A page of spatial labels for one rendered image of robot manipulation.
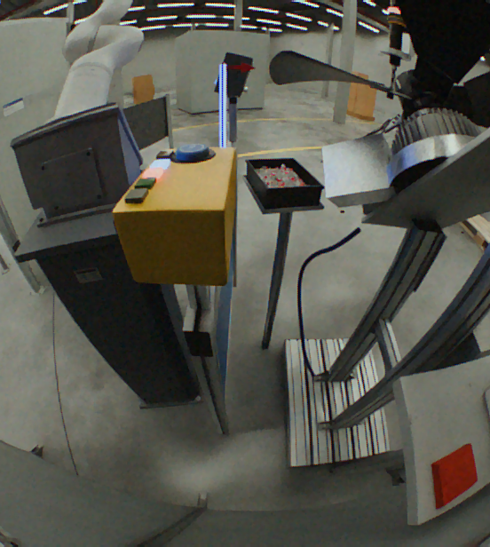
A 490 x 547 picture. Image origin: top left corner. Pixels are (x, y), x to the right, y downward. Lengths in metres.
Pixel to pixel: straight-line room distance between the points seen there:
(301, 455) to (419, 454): 0.79
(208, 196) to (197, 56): 6.39
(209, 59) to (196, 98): 1.04
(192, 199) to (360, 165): 0.41
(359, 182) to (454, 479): 0.55
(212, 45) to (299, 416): 6.70
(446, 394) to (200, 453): 0.98
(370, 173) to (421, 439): 0.47
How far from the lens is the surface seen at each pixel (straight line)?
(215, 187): 0.24
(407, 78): 0.65
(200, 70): 6.59
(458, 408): 0.46
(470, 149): 0.41
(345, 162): 0.58
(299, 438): 1.14
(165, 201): 0.23
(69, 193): 0.55
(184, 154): 0.30
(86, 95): 0.59
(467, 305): 0.51
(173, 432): 1.23
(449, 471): 0.41
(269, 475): 1.19
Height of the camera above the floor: 1.18
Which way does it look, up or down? 45 degrees down
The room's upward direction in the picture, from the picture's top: 2 degrees clockwise
